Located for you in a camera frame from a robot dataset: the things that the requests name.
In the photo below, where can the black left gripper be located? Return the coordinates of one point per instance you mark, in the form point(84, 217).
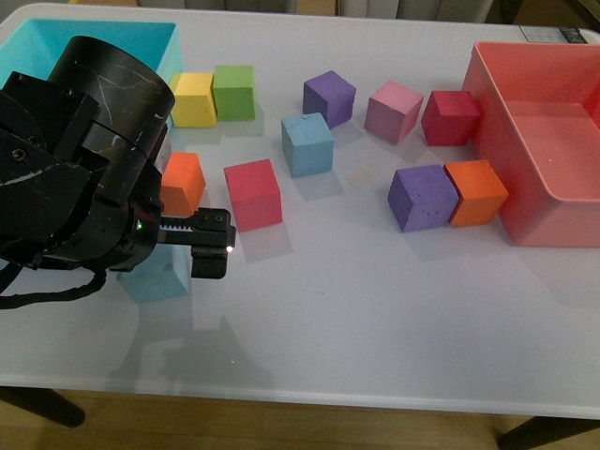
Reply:
point(121, 237)

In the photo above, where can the light blue foam block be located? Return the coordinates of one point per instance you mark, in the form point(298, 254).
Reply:
point(307, 144)
point(163, 275)

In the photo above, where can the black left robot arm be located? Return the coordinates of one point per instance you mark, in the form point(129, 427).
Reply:
point(80, 180)

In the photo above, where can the orange foam block left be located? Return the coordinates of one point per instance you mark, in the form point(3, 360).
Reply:
point(182, 185)

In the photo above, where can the orange foam block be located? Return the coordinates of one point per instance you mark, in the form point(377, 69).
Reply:
point(480, 191)
point(182, 185)

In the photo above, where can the yellow foam block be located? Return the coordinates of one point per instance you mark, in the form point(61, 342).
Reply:
point(194, 105)

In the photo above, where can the green foam block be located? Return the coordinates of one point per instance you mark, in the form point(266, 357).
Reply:
point(234, 92)

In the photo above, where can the purple foam block back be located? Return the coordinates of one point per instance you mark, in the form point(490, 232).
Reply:
point(331, 96)

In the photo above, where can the purple foam block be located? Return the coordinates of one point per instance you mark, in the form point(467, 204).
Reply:
point(331, 96)
point(422, 198)

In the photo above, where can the purple foam block front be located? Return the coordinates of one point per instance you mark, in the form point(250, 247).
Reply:
point(422, 198)

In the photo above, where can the pink foam block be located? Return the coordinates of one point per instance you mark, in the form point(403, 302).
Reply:
point(392, 112)

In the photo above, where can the dark red foam block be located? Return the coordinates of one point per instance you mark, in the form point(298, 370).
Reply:
point(450, 118)

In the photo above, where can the orange foam block right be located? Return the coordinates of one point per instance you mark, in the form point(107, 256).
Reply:
point(480, 191)

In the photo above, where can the grey chair right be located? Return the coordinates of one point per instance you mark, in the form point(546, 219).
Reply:
point(461, 11)

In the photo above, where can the pink plastic bin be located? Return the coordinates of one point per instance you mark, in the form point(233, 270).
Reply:
point(539, 131)

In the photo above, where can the table label sticker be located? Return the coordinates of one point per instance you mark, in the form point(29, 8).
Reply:
point(544, 34)

